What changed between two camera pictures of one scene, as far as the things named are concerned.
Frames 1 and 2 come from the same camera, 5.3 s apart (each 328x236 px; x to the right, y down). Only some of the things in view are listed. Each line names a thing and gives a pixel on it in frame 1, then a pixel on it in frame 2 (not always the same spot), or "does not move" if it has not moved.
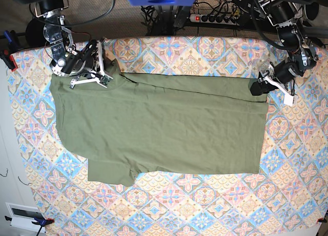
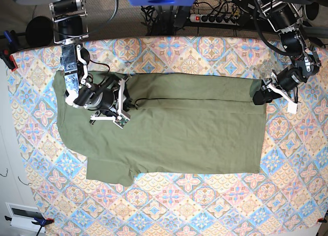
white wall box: (22, 216) does not move
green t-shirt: (136, 123) does not move
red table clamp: (11, 46) does not move
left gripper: (85, 63) -> (102, 97)
